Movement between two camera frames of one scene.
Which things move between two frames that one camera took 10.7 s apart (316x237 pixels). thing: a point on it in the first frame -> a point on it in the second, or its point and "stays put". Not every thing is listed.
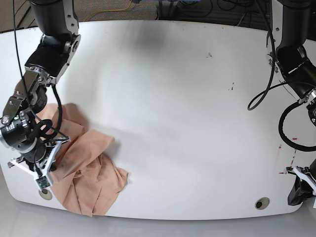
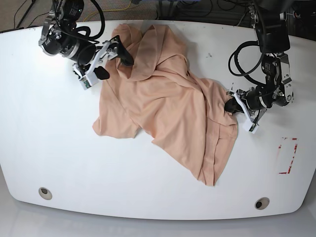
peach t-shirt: [83, 181] -> [160, 96]
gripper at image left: [39, 162] -> [85, 53]
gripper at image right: [302, 190] -> [254, 101]
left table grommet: [46, 193] stays put
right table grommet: [262, 203] stays put
